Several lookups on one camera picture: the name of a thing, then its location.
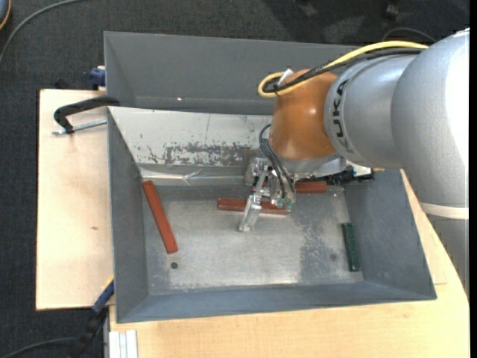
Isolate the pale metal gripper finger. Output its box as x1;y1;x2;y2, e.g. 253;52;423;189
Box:
238;195;256;233
246;195;264;233

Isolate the red-brown flat block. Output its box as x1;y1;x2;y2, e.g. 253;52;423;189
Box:
216;198;292;216
142;180;180;255
294;180;329;195

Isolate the grey metal bin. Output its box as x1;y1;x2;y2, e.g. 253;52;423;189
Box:
103;31;437;324

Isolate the dark green flat block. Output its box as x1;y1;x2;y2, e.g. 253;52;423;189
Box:
341;222;364;273

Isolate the pale wood flat board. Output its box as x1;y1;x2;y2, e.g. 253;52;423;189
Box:
35;88;116;311

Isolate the black cylinder on white bracket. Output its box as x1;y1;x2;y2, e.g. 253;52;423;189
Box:
323;165;376;186

